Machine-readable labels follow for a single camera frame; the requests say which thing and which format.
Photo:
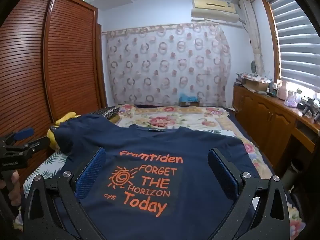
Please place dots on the beige wall air conditioner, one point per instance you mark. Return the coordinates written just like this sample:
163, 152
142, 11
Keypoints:
215, 12

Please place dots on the dark oval ornament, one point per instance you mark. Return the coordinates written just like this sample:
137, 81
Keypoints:
254, 67

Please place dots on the tied floral drape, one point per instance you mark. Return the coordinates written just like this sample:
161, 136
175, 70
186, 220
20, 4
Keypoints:
256, 50

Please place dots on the bed with navy sheet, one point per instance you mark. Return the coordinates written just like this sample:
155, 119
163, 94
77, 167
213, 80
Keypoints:
265, 166

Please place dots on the navy blue printed t-shirt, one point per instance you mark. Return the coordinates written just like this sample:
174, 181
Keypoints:
150, 142

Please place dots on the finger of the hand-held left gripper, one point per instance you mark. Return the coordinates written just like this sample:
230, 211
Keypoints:
23, 133
37, 143

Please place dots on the pink bottle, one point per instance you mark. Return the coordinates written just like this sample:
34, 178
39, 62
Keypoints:
282, 91

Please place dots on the grey waste bin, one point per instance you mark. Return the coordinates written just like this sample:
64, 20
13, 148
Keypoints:
293, 177

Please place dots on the pale lilac container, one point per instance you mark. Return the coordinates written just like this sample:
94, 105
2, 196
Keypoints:
291, 100

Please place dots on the wooden window frame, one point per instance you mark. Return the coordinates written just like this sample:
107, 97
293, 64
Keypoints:
271, 30

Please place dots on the floral blanket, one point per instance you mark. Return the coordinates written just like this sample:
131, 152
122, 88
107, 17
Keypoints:
175, 117

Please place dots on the striped window blind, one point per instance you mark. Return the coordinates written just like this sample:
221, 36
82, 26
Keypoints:
295, 42

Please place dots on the wooden louvered wardrobe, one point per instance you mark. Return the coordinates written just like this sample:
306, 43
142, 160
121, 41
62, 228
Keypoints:
62, 55

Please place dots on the dark patterned pillow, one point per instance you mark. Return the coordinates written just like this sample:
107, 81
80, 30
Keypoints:
107, 112

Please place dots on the person's left hand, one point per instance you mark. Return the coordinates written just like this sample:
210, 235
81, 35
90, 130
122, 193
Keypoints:
15, 192

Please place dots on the palm leaf printed sheet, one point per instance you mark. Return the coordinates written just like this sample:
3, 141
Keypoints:
52, 161

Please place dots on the small black tripod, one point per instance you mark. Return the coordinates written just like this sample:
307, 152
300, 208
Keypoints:
308, 105

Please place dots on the open cardboard box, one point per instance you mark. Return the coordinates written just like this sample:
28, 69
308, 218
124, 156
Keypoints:
257, 85

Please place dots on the circle-patterned sheer curtain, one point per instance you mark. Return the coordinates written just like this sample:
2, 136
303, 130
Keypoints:
162, 67

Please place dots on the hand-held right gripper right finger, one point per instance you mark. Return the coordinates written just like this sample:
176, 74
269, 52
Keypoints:
223, 177

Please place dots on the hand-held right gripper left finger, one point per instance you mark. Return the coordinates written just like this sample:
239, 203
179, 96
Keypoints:
92, 172

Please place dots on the yellow plush toy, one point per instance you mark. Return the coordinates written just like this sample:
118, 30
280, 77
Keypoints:
67, 117

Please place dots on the wooden sideboard cabinet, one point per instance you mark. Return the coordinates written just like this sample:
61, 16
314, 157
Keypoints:
262, 115

